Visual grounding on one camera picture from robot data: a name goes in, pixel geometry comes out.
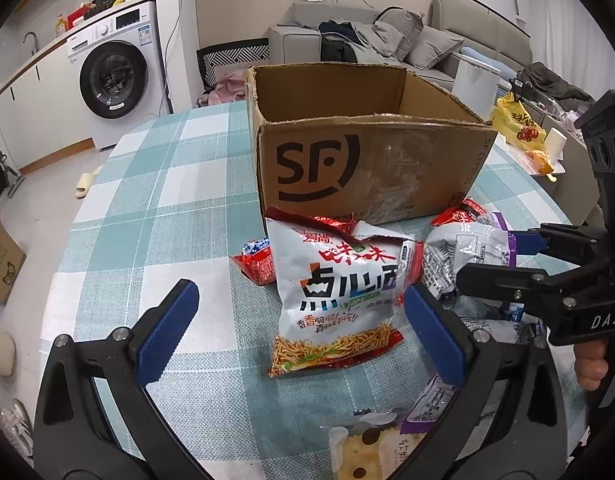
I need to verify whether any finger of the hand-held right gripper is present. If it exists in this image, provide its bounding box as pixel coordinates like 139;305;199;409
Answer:
507;224;611;267
455;262;583;313

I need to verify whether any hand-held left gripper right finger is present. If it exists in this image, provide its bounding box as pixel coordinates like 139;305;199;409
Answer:
387;282;588;480

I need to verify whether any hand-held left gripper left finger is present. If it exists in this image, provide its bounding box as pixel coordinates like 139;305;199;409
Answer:
32;279;201;480

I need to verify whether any silver purple snack packet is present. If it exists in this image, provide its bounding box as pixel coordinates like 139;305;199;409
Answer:
422;211;518;302

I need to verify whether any white noodle snack bag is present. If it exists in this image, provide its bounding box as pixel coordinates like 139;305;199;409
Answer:
264;206;425;378

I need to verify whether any yellow cracker packet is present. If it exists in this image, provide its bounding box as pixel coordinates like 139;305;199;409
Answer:
329;407;413;480

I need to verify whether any brown cardboard box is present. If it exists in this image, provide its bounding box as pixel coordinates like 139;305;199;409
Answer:
245;62;498;226

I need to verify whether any person's right hand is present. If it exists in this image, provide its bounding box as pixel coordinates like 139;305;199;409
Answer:
573;331;615;392

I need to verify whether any white paper cup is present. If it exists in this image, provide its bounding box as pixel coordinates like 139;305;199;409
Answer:
542;126;569;162

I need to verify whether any purple white snack packet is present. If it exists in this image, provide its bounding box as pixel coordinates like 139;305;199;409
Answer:
400;374;459;436

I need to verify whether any dark jacket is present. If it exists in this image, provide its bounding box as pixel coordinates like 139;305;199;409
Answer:
516;62;597;107

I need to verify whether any yellow plastic bag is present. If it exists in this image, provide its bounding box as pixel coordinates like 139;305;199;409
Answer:
490;91;557;182

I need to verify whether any small red snack packet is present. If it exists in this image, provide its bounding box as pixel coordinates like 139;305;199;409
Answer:
231;237;278;286

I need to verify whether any white trash can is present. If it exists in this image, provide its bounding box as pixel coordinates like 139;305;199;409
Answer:
452;54;503;97

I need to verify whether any beige slipper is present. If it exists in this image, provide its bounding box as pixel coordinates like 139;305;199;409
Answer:
74;165;105;200

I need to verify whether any small cardboard box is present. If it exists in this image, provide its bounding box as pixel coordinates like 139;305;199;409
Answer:
0;210;27;306

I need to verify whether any white sneaker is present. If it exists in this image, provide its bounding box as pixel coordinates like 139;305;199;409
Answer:
0;399;34;457

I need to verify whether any flat grey pillow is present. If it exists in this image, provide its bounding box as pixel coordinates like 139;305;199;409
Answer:
406;25;465;72

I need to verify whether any large grey pillow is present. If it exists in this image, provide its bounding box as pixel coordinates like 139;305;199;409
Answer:
375;7;425;62

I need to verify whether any pink cloth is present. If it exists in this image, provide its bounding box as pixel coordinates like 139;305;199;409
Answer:
206;70;249;107

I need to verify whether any white kitchen counter cabinet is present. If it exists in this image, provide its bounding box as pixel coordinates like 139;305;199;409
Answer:
0;0;156;173

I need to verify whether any white washing machine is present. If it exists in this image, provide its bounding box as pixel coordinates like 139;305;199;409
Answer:
66;1;172;152

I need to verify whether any black white patterned basket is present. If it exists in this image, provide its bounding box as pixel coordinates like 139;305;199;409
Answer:
196;38;271;92

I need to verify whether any dark clothes pile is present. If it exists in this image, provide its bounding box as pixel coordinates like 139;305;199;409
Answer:
317;17;359;64

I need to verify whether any grey sofa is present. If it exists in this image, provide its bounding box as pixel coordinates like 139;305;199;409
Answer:
266;0;534;93

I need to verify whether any red box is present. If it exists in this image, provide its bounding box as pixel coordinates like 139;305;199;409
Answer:
66;4;97;29

